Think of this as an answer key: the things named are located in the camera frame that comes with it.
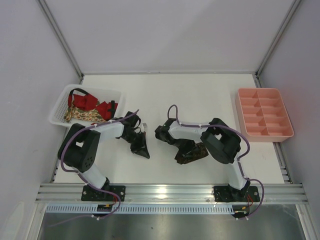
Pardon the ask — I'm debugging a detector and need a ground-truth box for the dark brown patterned tie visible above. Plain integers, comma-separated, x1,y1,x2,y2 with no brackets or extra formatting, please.
174,142,209,165

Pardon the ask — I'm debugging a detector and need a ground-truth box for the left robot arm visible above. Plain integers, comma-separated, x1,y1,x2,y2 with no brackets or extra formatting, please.
57,111,151,199

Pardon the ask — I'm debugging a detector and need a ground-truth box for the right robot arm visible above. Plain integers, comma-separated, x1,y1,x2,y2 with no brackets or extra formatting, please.
155,118,250,202

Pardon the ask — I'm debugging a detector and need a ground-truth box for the white plastic basket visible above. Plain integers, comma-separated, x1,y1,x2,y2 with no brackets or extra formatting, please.
49,84,125,128

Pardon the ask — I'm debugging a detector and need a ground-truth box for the red tie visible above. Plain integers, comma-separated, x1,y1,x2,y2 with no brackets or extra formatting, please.
67,93,118,123

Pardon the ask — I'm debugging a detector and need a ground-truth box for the beige floral tie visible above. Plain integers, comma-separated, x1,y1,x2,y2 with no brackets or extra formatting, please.
63,107,105,123

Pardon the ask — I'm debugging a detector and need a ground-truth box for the pink divided organizer tray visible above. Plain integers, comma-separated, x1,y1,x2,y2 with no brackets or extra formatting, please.
235,88,294,143

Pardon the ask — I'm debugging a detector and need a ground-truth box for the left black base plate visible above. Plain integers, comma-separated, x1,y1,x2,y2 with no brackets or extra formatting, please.
81,185,126,202

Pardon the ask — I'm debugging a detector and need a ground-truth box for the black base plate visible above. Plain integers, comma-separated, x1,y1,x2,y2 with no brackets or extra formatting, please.
213,185,261,203
81,185,126,202

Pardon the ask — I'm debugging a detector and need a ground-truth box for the white slotted cable duct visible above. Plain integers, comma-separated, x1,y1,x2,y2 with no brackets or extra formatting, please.
46,203,235,215

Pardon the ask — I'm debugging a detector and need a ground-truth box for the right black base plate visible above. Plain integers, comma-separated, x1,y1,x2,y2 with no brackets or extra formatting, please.
213,185,261,203

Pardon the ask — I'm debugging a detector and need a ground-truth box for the aluminium mounting rail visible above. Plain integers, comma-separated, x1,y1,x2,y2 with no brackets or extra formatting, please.
35,183,308,205

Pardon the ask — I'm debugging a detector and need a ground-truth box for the left aluminium frame post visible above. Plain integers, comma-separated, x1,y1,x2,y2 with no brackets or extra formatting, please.
36,0,84,82

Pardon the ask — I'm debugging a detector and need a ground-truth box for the aluminium frame post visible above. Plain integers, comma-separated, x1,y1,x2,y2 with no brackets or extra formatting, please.
36,0,84,82
255,0,304,79

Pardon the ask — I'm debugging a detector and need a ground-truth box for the right aluminium frame post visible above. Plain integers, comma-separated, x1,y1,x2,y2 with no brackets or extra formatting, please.
255,0,304,79

